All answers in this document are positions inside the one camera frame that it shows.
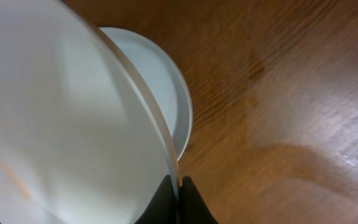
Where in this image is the white plate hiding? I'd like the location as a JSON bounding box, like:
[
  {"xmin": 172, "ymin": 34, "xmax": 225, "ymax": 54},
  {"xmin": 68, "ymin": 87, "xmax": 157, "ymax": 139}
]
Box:
[{"xmin": 0, "ymin": 1, "xmax": 177, "ymax": 223}]

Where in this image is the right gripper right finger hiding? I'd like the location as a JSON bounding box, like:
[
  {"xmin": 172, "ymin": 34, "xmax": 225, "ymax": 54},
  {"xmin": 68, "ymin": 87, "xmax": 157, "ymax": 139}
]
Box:
[{"xmin": 179, "ymin": 176, "xmax": 218, "ymax": 224}]

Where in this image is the pale green plate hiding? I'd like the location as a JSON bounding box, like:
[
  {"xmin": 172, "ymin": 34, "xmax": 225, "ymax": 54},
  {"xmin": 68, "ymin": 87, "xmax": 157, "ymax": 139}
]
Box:
[{"xmin": 101, "ymin": 27, "xmax": 193, "ymax": 159}]

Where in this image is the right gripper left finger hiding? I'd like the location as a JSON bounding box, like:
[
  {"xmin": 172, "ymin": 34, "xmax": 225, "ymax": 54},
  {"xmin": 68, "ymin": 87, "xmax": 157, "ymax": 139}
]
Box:
[{"xmin": 135, "ymin": 175, "xmax": 177, "ymax": 224}]

